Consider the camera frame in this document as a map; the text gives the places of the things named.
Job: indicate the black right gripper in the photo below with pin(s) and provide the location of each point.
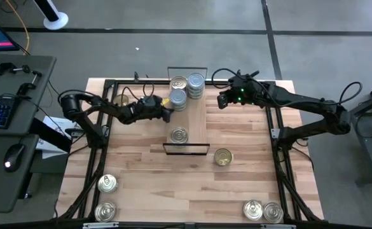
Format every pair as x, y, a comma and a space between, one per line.
246, 90

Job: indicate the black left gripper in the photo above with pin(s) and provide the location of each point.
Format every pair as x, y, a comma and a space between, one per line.
147, 109

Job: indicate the deep gold seafood can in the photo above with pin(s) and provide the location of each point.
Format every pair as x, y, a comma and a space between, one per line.
119, 99

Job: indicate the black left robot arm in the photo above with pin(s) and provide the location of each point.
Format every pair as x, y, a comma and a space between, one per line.
115, 111

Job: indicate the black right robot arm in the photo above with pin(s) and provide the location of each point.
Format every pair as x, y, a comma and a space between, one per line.
300, 101

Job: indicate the white paper sheet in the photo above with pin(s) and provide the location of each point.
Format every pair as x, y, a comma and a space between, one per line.
47, 152

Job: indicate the white pole stand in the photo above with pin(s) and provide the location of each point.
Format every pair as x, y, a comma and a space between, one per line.
56, 20

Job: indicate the black desk clamp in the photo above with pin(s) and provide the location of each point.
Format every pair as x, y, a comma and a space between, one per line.
26, 86
6, 67

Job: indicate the black equipment stand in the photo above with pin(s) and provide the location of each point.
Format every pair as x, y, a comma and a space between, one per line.
371, 149

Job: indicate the black computer mouse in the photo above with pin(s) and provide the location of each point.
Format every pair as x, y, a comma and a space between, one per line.
14, 157

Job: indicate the dark grey computer desk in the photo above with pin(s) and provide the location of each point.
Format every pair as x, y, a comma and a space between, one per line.
1, 191

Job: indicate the wooden shelf with black frame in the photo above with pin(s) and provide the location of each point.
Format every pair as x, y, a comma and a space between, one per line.
195, 121

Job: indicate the black aluminium table frame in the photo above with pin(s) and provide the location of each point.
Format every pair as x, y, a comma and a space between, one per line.
271, 85

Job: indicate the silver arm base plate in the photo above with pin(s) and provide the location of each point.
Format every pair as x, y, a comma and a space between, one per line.
275, 132

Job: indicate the grey metal bracket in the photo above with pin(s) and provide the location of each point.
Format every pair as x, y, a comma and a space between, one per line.
278, 226
100, 225

